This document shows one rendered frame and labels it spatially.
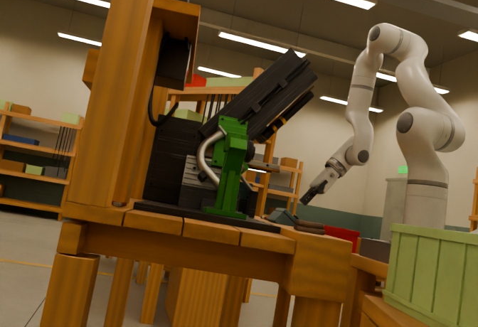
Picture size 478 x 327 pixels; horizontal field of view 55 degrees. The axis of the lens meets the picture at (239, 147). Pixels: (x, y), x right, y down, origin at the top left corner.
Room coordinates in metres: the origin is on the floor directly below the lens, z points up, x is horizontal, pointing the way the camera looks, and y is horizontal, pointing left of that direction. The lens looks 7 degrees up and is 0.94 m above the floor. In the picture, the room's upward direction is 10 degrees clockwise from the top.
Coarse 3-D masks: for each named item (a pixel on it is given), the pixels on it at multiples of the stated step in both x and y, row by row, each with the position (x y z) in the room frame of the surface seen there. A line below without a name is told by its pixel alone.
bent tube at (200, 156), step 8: (216, 136) 1.72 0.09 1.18; (224, 136) 1.74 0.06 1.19; (200, 144) 1.71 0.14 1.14; (208, 144) 1.71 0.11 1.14; (200, 152) 1.69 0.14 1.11; (200, 160) 1.69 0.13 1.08; (200, 168) 1.69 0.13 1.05; (208, 168) 1.69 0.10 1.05; (208, 176) 1.68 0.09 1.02; (216, 176) 1.69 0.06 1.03; (216, 184) 1.68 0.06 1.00
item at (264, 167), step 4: (208, 152) 1.86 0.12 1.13; (208, 156) 1.86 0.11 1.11; (212, 156) 1.86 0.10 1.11; (248, 164) 1.88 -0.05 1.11; (252, 164) 1.88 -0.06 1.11; (256, 164) 1.88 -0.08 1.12; (260, 164) 1.89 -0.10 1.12; (264, 164) 1.89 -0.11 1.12; (268, 164) 1.89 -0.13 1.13; (272, 164) 1.89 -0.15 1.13; (252, 168) 1.96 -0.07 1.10; (256, 168) 1.96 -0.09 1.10; (260, 168) 1.89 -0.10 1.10; (264, 168) 1.89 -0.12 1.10; (268, 168) 1.89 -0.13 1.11; (272, 168) 1.90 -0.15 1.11; (276, 168) 1.89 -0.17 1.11; (264, 172) 2.01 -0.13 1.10; (268, 172) 1.97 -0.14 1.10
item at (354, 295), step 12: (348, 276) 1.54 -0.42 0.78; (360, 276) 1.48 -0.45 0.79; (372, 276) 1.49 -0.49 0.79; (348, 288) 1.53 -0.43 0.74; (360, 288) 1.49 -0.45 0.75; (372, 288) 1.49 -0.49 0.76; (384, 288) 1.31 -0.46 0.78; (348, 300) 1.51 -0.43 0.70; (360, 300) 1.47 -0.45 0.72; (348, 312) 1.50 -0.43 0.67; (360, 312) 1.46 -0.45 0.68; (348, 324) 1.49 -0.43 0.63
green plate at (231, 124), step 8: (224, 120) 1.78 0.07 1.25; (232, 120) 1.78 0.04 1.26; (240, 120) 1.79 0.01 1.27; (224, 128) 1.77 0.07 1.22; (232, 128) 1.77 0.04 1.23; (240, 128) 1.78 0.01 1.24; (216, 144) 1.75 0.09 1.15; (224, 144) 1.75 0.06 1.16; (216, 152) 1.74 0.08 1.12; (224, 152) 1.75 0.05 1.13; (216, 160) 1.73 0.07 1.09
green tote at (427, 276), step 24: (408, 240) 0.95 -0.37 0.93; (432, 240) 0.85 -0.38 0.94; (456, 240) 0.77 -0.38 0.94; (408, 264) 0.94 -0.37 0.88; (432, 264) 0.85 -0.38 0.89; (456, 264) 0.77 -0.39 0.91; (408, 288) 0.92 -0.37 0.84; (432, 288) 0.83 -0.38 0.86; (456, 288) 0.76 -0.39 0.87; (408, 312) 0.91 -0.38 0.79; (432, 312) 0.83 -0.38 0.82; (456, 312) 0.76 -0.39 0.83
